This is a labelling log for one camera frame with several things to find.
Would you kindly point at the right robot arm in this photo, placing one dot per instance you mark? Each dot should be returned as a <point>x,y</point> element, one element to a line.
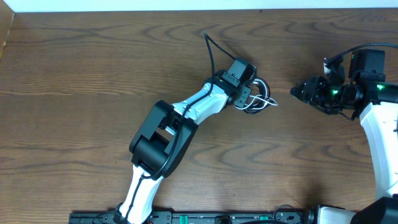
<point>373,101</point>

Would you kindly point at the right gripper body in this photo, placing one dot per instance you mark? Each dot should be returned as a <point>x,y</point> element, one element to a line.
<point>315,94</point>

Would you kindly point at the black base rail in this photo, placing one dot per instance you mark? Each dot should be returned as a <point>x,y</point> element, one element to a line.
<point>162,217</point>

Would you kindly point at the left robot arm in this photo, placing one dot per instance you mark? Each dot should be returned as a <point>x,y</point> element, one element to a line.
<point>166,133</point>

